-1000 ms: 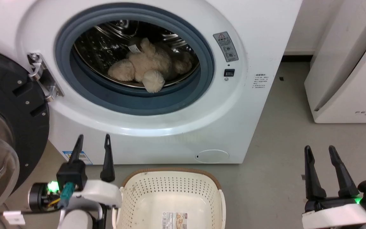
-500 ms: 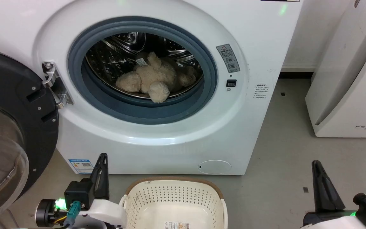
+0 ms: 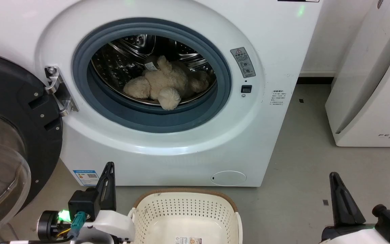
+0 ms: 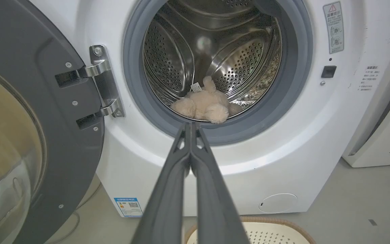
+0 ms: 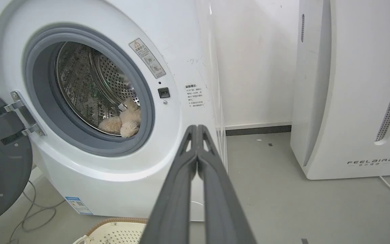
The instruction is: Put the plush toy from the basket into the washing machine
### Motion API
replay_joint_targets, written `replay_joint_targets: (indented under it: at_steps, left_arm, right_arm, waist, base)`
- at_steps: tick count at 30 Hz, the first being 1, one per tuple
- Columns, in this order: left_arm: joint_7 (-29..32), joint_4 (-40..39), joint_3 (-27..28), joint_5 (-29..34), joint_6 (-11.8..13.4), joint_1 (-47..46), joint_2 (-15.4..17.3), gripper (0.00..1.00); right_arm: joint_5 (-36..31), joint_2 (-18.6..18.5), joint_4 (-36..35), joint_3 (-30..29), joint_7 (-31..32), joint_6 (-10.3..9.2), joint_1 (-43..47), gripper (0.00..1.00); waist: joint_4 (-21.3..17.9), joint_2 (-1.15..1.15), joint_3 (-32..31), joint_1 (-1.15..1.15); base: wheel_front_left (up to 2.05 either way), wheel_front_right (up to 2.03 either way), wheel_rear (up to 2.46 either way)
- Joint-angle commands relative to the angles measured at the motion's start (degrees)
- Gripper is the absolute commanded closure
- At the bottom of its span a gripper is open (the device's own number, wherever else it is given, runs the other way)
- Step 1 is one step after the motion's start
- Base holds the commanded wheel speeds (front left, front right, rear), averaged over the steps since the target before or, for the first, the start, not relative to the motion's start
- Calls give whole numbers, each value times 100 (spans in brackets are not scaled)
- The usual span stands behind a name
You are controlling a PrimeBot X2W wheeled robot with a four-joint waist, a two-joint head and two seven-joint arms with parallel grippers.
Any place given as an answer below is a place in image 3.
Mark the cream plush toy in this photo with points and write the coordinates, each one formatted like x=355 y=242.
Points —
x=164 y=79

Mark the white front-load washing machine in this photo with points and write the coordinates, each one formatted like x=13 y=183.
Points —
x=181 y=152

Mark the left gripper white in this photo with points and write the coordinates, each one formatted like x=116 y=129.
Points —
x=113 y=227

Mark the small printed text sticker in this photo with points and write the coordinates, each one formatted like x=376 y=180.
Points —
x=278 y=97

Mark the printed label sticker in basket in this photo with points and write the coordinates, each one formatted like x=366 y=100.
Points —
x=187 y=240

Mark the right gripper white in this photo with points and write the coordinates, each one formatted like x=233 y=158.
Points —
x=350 y=235

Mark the cream perforated laundry basket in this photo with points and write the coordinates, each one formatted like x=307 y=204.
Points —
x=185 y=213

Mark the black glass washing machine door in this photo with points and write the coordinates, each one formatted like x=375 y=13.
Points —
x=5 y=88

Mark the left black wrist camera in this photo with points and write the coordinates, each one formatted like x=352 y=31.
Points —
x=83 y=203

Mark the silver metal door hinge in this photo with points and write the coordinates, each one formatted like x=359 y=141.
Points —
x=58 y=89

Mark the grey warning sticker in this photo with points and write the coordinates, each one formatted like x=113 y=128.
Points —
x=243 y=62

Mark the blue energy label sticker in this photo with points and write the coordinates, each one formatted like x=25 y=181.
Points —
x=86 y=177

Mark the white air purifier appliance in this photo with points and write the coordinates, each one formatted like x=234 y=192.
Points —
x=377 y=112

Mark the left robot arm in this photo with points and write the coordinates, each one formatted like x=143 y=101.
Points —
x=49 y=223

